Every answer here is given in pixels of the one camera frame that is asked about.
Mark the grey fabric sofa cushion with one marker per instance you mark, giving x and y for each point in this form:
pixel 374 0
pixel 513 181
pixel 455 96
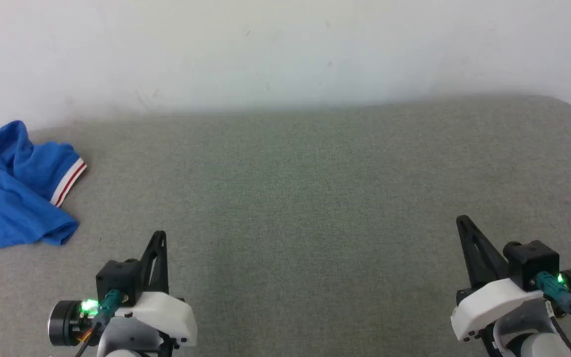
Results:
pixel 285 198

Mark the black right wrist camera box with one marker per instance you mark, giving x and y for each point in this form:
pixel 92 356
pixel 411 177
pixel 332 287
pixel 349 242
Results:
pixel 533 258

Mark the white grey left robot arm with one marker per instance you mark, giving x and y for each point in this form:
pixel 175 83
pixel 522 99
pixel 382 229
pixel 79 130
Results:
pixel 127 338

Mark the blue jersey with white sleeves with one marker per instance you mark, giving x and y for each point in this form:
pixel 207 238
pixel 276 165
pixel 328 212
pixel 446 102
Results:
pixel 8 208

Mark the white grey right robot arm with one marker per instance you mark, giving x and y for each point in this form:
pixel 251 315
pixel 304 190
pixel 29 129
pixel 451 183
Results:
pixel 533 344

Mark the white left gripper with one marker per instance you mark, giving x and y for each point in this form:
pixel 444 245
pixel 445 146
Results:
pixel 166 317

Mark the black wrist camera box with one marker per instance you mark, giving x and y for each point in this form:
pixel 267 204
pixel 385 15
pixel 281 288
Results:
pixel 533 258
pixel 119 277

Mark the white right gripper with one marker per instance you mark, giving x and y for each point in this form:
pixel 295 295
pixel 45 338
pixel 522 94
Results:
pixel 493 302

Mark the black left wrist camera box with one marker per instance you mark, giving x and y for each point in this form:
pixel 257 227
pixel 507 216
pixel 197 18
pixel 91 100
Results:
pixel 119 277

